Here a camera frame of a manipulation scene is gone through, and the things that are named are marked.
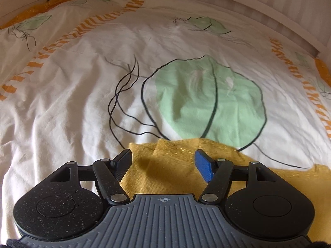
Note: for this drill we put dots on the yellow knit sweater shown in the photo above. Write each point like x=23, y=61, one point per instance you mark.
x=168, y=165

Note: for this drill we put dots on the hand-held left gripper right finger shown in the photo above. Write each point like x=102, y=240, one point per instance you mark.
x=204, y=164

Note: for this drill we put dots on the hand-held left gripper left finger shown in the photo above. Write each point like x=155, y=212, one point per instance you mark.
x=123, y=160

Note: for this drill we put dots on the white wooden bed frame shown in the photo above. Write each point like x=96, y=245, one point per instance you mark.
x=232, y=0

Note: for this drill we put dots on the white leaf print duvet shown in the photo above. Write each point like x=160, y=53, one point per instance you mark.
x=77, y=95

